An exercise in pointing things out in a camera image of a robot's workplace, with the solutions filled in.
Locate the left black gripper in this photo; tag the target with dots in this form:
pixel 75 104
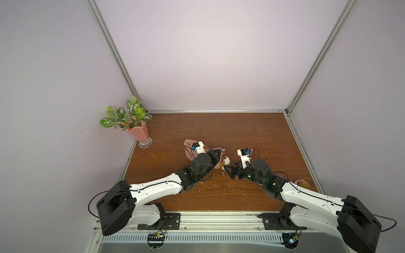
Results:
pixel 217 155

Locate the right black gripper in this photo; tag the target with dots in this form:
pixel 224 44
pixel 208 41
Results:
pixel 238 171

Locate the plush cat keychain decoration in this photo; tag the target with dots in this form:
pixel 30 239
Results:
pixel 225 162

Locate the pink corduroy pencil bag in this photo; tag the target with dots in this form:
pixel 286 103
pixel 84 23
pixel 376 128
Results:
pixel 191 155

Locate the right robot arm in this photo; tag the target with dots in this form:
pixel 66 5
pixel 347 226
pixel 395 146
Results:
pixel 347 219

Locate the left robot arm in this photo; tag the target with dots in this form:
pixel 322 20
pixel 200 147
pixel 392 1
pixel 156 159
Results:
pixel 125 203

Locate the pink vase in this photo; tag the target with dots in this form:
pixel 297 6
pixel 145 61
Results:
pixel 140 133

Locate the small succulent toy pot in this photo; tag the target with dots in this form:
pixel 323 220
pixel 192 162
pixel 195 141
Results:
pixel 303 183

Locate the right circuit board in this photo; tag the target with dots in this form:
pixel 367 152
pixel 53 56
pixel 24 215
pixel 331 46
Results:
pixel 290 240

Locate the circuit board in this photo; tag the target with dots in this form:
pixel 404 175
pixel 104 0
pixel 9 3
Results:
pixel 290 240
pixel 156 240

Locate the left circuit board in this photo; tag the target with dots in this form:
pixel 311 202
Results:
pixel 156 240

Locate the green artificial plant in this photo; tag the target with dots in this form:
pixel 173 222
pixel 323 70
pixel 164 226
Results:
pixel 133 116

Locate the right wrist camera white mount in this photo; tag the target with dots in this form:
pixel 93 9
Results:
pixel 245 157

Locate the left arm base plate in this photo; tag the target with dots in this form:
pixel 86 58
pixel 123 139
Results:
pixel 170 221

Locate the aluminium front rail frame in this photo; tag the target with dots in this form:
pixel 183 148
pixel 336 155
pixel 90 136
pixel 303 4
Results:
pixel 214 232

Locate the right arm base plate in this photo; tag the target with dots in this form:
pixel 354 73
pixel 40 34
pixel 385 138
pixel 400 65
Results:
pixel 277 221

